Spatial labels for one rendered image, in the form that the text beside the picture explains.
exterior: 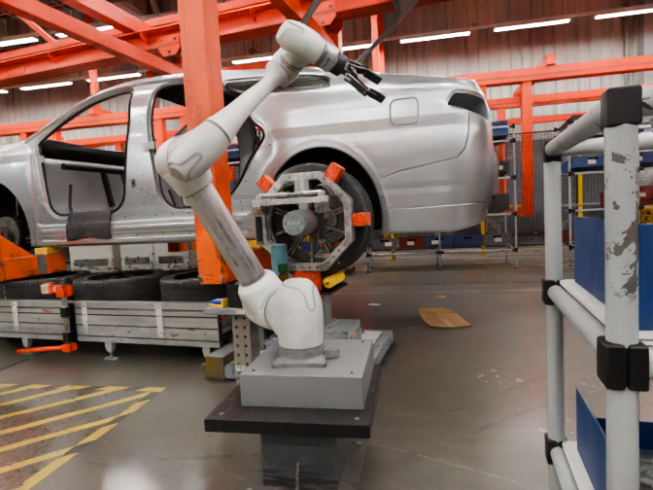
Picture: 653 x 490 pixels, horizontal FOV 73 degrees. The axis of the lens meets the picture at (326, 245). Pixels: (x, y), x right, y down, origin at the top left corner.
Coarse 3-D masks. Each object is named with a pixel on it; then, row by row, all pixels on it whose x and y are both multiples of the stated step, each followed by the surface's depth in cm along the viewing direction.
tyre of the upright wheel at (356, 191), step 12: (288, 168) 254; (300, 168) 250; (312, 168) 248; (324, 168) 246; (276, 180) 255; (348, 180) 243; (264, 192) 259; (348, 192) 243; (360, 192) 244; (360, 204) 241; (372, 216) 259; (360, 228) 243; (372, 228) 261; (360, 240) 243; (348, 252) 246; (360, 252) 251; (336, 264) 248; (348, 264) 249; (324, 276) 253
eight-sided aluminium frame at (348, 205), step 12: (288, 180) 244; (324, 180) 241; (336, 192) 236; (348, 204) 235; (264, 216) 250; (348, 216) 240; (264, 228) 251; (348, 228) 236; (264, 240) 252; (348, 240) 236; (336, 252) 239; (300, 264) 246; (312, 264) 244; (324, 264) 242
